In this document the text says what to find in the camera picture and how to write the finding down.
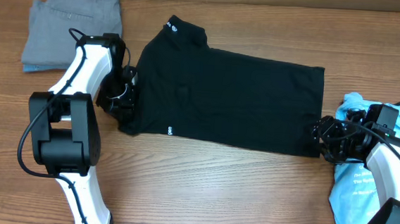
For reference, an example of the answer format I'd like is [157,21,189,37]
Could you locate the folded light blue garment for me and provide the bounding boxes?
[23,63,68,73]

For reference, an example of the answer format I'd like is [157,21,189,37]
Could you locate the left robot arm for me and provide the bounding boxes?
[17,28,137,224]

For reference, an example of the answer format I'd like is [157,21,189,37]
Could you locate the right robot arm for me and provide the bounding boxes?
[312,104,400,224]

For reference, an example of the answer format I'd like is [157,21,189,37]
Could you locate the folded grey shorts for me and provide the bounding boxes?
[21,0,123,67]

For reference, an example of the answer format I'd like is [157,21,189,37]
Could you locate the light blue t-shirt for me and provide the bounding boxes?
[329,102,400,224]

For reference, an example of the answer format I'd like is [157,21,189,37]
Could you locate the black t-shirt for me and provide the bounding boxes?
[118,16,324,158]

